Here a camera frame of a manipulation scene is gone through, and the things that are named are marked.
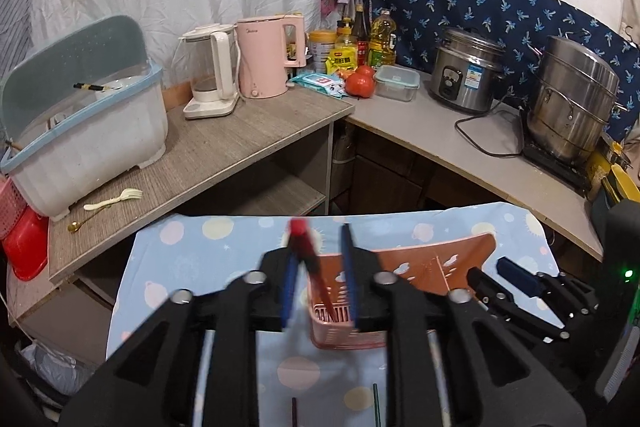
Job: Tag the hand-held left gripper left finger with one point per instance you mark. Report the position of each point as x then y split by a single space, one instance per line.
290 279

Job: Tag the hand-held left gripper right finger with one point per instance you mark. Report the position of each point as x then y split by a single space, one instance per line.
348 277

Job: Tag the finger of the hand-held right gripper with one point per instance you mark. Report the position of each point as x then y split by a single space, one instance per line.
517 276
500 297

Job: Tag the red-tipped dark chopstick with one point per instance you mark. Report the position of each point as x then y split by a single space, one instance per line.
315 267

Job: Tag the pink perforated utensil holder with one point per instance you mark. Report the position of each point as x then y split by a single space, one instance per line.
430 264

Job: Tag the green chopstick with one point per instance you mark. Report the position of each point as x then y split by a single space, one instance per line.
376 404

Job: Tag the brown chopstick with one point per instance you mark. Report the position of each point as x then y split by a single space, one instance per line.
294 412

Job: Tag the blue planet-print tablecloth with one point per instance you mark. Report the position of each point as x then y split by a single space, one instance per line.
200 257

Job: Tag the black induction cooker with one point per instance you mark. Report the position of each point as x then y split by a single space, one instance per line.
550 164

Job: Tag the dark box yellow edge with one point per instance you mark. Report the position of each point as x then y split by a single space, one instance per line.
620 187

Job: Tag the stainless steel steamer pot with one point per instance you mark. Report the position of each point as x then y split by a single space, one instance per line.
575 102

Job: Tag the large red tomato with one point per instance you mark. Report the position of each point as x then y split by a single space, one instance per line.
360 85

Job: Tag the cream plastic fork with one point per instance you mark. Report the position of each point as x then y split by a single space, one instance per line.
112 200

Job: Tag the teal wet wipes pack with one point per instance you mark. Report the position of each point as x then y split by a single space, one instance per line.
317 84

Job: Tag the clear food container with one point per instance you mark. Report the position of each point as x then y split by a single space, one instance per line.
395 82

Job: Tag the small red tomato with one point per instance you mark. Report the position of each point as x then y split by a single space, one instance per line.
366 71

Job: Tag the steel rice cooker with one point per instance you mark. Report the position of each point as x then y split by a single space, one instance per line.
467 72

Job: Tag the small gold spoon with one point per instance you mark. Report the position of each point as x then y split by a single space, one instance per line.
82 221

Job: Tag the yellow seasoning packet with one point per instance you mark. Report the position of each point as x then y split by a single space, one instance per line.
342 59

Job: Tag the white glass electric kettle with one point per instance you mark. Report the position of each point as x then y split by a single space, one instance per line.
207 72

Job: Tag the pink electric kettle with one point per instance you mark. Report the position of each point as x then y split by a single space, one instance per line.
262 57

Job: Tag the white dish bin blue lid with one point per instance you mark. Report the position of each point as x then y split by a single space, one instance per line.
100 142

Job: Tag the yellow cooking oil bottle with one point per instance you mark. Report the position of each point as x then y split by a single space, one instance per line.
382 37

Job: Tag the dark sauce bottle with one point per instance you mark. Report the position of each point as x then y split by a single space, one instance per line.
361 32

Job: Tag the grey plastic bag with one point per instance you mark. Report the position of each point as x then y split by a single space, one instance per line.
55 369

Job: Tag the red plastic basin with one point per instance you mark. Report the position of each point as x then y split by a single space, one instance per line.
25 247

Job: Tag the black gold-banded chopsticks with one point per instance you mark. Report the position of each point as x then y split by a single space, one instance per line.
95 86

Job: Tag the navy leaf-print cloth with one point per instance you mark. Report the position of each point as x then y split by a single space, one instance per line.
450 2

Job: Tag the pink plastic basket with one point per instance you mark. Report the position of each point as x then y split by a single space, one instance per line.
10 207

